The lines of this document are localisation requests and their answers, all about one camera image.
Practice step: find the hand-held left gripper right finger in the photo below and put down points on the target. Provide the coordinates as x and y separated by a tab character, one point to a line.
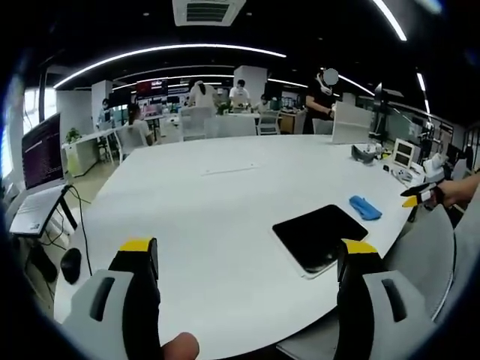
375	307

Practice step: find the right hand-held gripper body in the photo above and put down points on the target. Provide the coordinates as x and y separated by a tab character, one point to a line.
430	198

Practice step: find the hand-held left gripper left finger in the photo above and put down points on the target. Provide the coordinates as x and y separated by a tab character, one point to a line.
112	300

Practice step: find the blue cleaning cloth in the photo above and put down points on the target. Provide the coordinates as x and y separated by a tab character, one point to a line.
364	207

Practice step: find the black tablet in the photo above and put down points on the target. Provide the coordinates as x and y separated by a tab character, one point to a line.
318	236

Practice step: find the person's right hand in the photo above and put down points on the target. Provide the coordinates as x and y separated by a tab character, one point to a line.
452	192

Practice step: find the person's left hand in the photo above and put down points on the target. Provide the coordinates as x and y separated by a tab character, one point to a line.
180	347

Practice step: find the white game controller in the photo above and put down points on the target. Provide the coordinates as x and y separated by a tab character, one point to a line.
400	174

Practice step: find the black computer mouse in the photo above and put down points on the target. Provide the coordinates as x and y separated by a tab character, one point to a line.
71	264

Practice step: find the grey mesh office chair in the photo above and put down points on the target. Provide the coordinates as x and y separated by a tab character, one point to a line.
423	258

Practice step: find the dark headset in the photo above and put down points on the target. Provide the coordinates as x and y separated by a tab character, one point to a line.
363	154

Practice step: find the white board panel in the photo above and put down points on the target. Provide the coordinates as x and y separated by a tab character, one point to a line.
351	123

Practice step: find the black laptop stand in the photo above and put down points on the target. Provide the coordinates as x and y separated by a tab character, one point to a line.
63	210

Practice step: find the white low cabinet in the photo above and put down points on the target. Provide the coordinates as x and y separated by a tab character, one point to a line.
80	157

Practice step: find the silver laptop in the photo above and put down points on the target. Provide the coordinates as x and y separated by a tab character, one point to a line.
39	165

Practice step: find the green potted plant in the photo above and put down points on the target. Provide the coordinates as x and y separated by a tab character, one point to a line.
73	135

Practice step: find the ceiling air conditioner vent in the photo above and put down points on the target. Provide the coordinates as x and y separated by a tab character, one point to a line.
208	11

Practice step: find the red wall screen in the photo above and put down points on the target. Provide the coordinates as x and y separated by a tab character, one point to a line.
152	87

